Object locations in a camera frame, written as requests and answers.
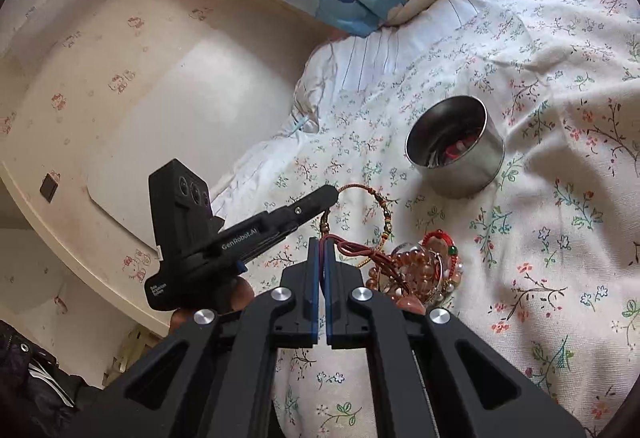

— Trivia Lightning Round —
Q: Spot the person's left hand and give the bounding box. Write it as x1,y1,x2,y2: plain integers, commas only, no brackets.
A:
169,278,254,336

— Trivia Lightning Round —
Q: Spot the brown bead bracelet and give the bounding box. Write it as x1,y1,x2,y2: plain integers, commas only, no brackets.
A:
369,250,432,295

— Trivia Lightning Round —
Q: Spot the small red jewelry piece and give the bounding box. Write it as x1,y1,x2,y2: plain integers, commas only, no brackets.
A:
444,137,477,165

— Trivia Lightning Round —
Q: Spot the small dark wall fixture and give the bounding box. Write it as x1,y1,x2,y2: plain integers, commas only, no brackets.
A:
39,173,62,203

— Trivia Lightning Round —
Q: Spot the thin silver bangle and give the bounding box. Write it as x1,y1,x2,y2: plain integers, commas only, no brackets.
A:
387,242,448,291

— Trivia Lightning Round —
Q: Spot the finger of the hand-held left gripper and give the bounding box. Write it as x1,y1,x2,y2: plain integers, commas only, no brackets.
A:
259,184,341,247

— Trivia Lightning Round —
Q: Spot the brown braided cord bracelet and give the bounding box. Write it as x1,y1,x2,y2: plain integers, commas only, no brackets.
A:
320,184,399,269

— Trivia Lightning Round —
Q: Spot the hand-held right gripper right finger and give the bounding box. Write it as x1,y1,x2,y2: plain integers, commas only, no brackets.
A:
322,239,586,438

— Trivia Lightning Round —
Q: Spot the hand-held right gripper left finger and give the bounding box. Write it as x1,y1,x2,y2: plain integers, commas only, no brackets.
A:
55,238,321,438

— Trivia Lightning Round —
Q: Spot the white bead bracelet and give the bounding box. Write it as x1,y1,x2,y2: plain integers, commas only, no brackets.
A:
431,275,458,306

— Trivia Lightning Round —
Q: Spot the person's dark clothing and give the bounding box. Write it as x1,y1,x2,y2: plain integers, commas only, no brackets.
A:
0,319,107,438

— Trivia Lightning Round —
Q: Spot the round metal tin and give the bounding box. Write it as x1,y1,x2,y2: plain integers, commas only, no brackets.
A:
404,95,506,199

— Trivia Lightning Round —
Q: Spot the red cord bracelet green bead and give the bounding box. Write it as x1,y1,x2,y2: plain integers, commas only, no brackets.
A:
421,229,464,279

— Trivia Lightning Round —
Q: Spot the floral print quilt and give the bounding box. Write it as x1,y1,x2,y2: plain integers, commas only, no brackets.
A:
212,0,640,438

